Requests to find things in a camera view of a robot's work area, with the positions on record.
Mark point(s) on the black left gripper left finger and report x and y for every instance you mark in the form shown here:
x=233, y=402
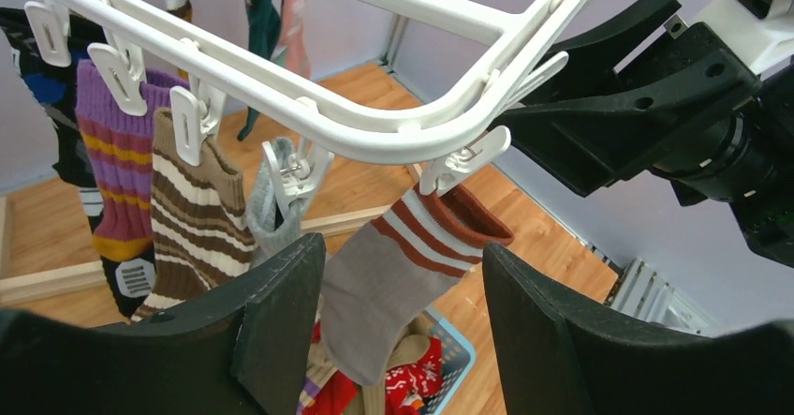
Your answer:
x=238, y=349

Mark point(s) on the grey black striped sock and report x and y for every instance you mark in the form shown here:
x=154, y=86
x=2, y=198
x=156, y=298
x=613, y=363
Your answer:
x=272, y=230

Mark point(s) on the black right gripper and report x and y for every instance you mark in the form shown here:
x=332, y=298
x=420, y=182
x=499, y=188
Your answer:
x=674, y=116

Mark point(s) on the wooden rack frame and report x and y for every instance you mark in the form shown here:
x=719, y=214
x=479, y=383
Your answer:
x=18, y=206

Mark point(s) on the dark green sock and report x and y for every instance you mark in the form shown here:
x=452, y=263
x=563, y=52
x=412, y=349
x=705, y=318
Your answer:
x=264, y=25

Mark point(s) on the black blue white sock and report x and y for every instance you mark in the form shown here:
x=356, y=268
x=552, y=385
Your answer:
x=54, y=89

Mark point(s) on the pink green sock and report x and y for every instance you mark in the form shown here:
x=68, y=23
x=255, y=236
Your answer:
x=290, y=51

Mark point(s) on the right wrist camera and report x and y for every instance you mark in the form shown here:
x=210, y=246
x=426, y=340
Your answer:
x=759, y=32

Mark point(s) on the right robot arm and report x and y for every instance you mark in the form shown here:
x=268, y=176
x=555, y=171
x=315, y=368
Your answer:
x=756, y=178

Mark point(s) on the brown white striped sock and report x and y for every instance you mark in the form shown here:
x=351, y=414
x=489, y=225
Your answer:
x=201, y=240

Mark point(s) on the white plastic clip hanger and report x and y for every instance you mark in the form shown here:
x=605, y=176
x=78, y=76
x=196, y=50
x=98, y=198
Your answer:
x=452, y=137

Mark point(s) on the pile of socks in basket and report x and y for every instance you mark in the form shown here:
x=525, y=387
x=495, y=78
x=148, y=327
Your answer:
x=413, y=375

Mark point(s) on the blue plastic basket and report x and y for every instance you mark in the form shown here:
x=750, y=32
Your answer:
x=458, y=359

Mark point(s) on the purple yellow striped sock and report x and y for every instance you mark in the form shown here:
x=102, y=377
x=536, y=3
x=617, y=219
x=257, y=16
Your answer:
x=120, y=149

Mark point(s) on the grey sock orange cuff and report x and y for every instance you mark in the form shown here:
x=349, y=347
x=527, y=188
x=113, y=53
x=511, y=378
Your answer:
x=389, y=270

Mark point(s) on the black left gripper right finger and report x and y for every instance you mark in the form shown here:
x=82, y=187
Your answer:
x=560, y=352

